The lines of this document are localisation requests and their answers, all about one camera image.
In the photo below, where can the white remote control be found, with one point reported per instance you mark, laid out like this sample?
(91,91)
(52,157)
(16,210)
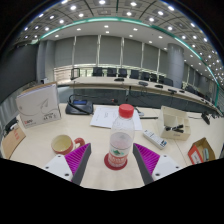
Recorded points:
(155,139)

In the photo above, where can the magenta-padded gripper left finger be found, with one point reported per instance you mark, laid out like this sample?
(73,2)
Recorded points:
(77,159)

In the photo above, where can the flat round red coaster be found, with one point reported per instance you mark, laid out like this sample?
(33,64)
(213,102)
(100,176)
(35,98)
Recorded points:
(107,164)

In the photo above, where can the black pen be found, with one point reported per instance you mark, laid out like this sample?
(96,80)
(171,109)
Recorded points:
(149,117)

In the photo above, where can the white cardboard paper box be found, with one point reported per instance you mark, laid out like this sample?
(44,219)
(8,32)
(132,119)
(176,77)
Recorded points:
(38,106)

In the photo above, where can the recessed ceiling lights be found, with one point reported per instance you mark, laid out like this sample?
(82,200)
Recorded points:
(102,2)

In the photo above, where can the long curved conference desk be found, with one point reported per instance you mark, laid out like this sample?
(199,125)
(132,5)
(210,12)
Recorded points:
(100,81)

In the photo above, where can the small beige open box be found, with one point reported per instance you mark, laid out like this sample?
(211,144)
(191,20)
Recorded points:
(175,120)

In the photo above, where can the black conference desk phone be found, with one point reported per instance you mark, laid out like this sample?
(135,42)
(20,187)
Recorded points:
(79,107)

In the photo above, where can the white printed paper sheets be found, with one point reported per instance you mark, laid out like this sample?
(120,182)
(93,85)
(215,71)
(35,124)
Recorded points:
(103,117)

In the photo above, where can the black power adapter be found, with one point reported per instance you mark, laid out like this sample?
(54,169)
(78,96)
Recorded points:
(10,124)

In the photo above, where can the red-sided open cardboard box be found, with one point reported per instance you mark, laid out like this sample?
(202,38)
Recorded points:
(196,154)

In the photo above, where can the black desktop microphone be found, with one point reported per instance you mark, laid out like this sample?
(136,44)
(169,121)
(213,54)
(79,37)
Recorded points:
(205,118)

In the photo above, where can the brown paper envelope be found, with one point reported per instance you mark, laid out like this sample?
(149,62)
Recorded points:
(12,141)

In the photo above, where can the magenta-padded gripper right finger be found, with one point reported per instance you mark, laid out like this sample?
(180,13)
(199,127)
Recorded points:
(147,159)

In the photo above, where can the row of black office chairs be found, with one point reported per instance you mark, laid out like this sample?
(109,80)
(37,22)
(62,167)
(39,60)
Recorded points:
(123,72)

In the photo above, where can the clear red-capped water bottle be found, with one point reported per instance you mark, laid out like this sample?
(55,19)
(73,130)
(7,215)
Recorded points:
(120,140)

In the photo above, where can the red patterned ceramic mug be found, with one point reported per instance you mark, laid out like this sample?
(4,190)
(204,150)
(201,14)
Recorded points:
(61,144)

